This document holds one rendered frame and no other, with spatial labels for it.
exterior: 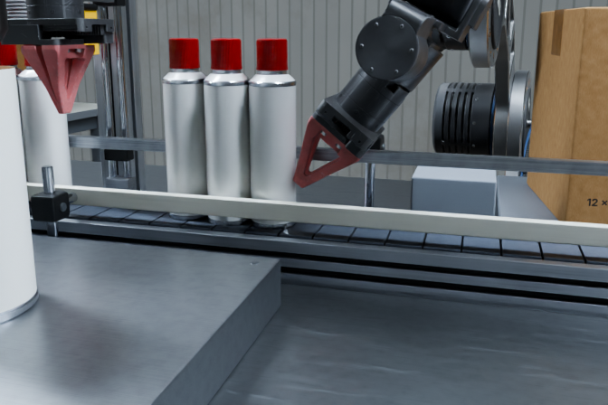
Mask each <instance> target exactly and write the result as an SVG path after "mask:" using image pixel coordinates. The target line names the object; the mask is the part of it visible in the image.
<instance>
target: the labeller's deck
mask: <svg viewBox="0 0 608 405"><path fill-rule="evenodd" d="M32 240H33V258H34V267H35V276H36V286H37V287H38V290H39V298H38V299H37V301H36V302H35V304H34V305H33V306H32V307H30V308H29V309H28V310H27V311H25V312H23V313H22V314H20V315H19V316H16V317H14V318H11V319H9V320H6V321H4V322H1V323H0V405H207V404H208V403H209V401H210V400H211V399H212V397H213V396H214V395H215V393H217V391H218V390H219V389H220V387H221V386H222V384H223V383H224V381H225V380H226V379H227V377H228V376H229V375H230V373H231V372H232V371H233V369H234V368H235V366H236V365H237V364H238V362H239V361H240V360H241V359H242V357H243V356H244V355H245V353H246V352H247V351H248V349H249V348H250V347H251V345H252V344H253V342H254V341H255V340H256V338H257V337H258V335H259V334H260V333H261V331H262V330H263V328H264V327H265V326H266V324H268V323H269V321H270V320H271V318H272V317H273V316H274V314H275V313H276V311H277V310H278V309H279V307H280V305H281V295H280V259H273V258H263V257H254V256H244V255H234V254H225V253H216V252H206V251H197V250H179V249H170V248H159V247H150V246H141V245H131V244H122V243H112V242H103V241H94V240H75V239H66V238H56V237H47V236H37V235H32Z"/></svg>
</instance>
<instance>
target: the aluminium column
mask: <svg viewBox="0 0 608 405"><path fill-rule="evenodd" d="M125 1H126V5H125V6H121V14H122V29H123V44H124V59H125V73H126V88H127V103H128V132H129V137H132V138H143V127H142V110H141V94H140V78H139V62H138V31H137V15H136V0H125ZM106 14H107V19H114V14H113V6H106ZM113 42H114V43H109V68H110V82H111V96H112V109H113V123H114V137H121V126H120V112H119V85H118V71H117V56H116V42H115V32H113ZM99 50H100V43H99ZM93 58H94V70H95V83H96V96H97V109H98V121H99V134H100V137H106V136H107V130H106V118H105V104H104V91H103V78H102V65H101V52H100V54H94V55H93ZM100 159H101V172H102V184H103V188H106V181H105V179H106V178H107V177H109V160H105V156H104V149H100ZM130 162H131V176H136V183H137V190H136V191H145V190H146V175H145V158H144V151H135V150H134V159H132V160H130ZM116 164H117V175H124V169H123V161H116Z"/></svg>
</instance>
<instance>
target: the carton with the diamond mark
mask: <svg viewBox="0 0 608 405"><path fill-rule="evenodd" d="M529 157H540V158H558V159H577V160H595V161H608V7H582V8H574V9H560V10H555V11H549V12H542V13H541V14H540V21H539V32H538V44H537V66H536V77H535V88H534V100H533V112H532V123H531V135H530V146H529ZM527 184H528V186H529V187H530V188H531V189H532V190H533V191H534V193H535V194H536V195H537V196H538V197H539V199H540V200H541V201H542V202H543V203H544V204H545V206H546V207H547V208H548V209H549V210H550V211H551V212H552V213H553V214H554V215H555V217H556V218H557V219H558V220H559V221H572V222H585V223H598V224H608V176H600V175H583V174H550V173H534V172H527Z"/></svg>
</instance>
